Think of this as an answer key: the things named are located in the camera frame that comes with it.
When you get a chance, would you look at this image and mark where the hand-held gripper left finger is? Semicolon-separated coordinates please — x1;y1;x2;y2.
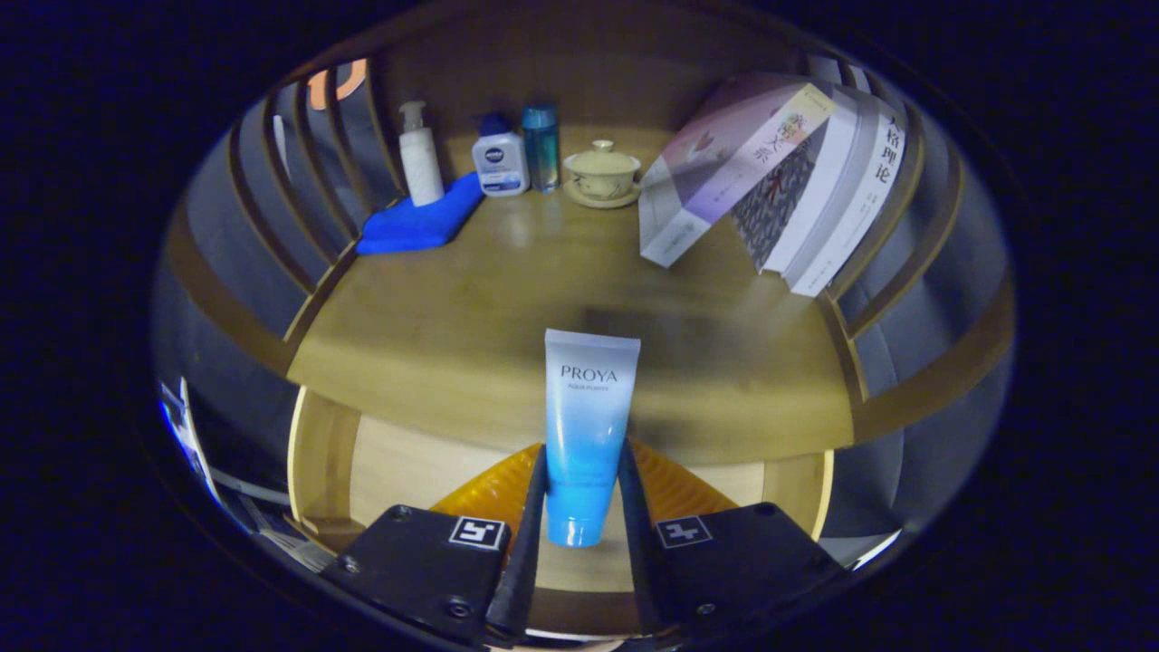
319;442;550;649

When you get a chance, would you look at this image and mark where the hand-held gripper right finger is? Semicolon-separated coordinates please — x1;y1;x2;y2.
618;436;848;649

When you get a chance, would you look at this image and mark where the blue and white tube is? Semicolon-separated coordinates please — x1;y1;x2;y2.
543;328;642;549

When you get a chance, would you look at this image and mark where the wooden drawer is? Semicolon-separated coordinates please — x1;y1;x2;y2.
288;385;834;635

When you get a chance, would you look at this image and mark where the wooden countertop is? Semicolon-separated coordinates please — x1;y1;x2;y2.
285;122;857;467

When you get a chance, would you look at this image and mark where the wooden cabinet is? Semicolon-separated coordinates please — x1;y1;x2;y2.
149;18;1017;544

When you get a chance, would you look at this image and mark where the blue folded cloth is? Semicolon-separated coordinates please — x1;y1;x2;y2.
355;172;486;256

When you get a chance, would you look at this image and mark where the dark patterned book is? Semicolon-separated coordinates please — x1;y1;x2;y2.
730;140;820;273

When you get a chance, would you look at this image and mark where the beige lidded teacup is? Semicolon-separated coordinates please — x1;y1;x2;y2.
562;139;643;210

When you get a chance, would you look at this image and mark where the purple and white book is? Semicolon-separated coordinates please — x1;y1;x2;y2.
637;72;837;269

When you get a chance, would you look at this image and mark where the white bottle with blue cap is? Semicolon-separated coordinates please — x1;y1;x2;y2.
471;111;532;198

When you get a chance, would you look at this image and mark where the teal bottle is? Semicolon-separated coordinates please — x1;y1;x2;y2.
521;102;561;194

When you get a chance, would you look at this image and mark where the white pump bottle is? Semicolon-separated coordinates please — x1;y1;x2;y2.
398;100;446;208

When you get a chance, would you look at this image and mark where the plain white book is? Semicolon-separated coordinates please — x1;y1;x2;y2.
761;86;884;277

